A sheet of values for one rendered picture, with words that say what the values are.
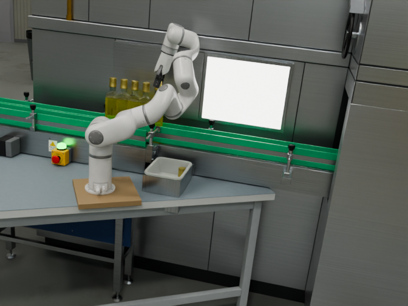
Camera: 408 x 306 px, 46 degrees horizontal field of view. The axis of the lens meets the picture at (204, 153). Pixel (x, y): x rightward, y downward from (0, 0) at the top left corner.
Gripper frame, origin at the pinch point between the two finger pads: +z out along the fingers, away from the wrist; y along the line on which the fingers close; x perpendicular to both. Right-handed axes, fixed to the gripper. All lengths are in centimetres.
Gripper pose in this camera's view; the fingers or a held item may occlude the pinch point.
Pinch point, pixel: (158, 82)
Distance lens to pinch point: 232.5
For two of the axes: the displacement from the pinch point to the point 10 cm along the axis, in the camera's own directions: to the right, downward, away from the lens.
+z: -3.4, 8.7, 3.6
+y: -2.1, 3.1, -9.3
